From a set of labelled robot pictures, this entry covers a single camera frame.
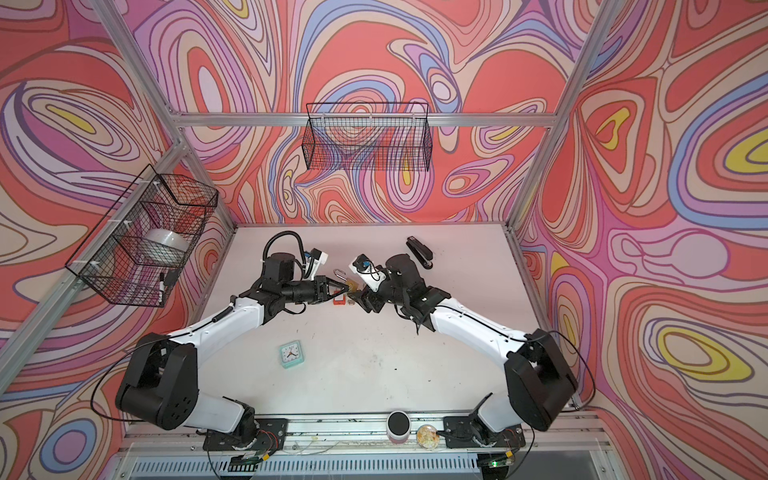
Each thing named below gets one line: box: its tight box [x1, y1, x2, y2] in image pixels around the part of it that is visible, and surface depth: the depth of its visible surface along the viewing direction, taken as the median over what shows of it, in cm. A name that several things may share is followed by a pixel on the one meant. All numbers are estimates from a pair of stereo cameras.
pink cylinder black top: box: [386, 410, 411, 445], surface depth 72 cm
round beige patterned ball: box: [416, 424, 440, 451], surface depth 75 cm
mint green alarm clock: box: [280, 340, 305, 369], surface depth 86 cm
